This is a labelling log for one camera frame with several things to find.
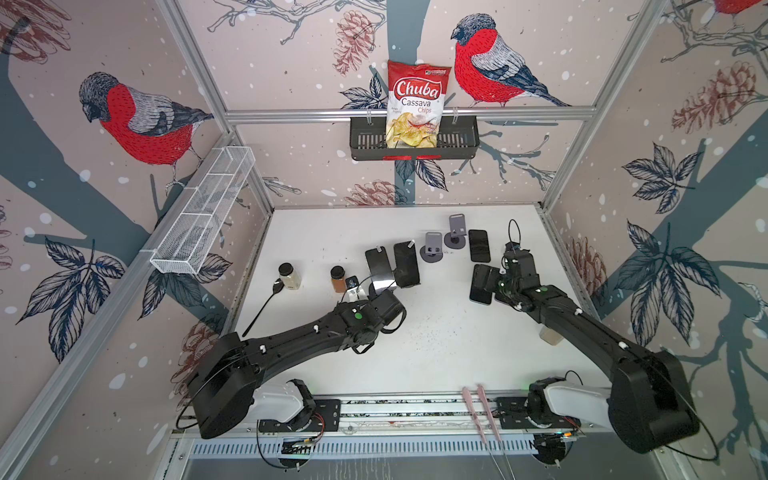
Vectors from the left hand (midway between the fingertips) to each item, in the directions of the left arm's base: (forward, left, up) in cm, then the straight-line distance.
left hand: (373, 313), depth 82 cm
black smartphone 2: (+9, -33, -5) cm, 34 cm away
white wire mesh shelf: (+8, +45, +21) cm, 50 cm away
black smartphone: (+31, -38, -9) cm, 50 cm away
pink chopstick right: (-18, -30, -12) cm, 37 cm away
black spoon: (+14, +33, -9) cm, 37 cm away
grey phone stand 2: (+33, -30, -8) cm, 45 cm away
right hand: (+11, -34, +2) cm, 35 cm away
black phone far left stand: (+13, -2, +1) cm, 14 cm away
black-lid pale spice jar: (+13, +27, -3) cm, 30 cm away
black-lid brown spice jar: (+13, +12, +1) cm, 18 cm away
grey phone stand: (+24, -19, -4) cm, 31 cm away
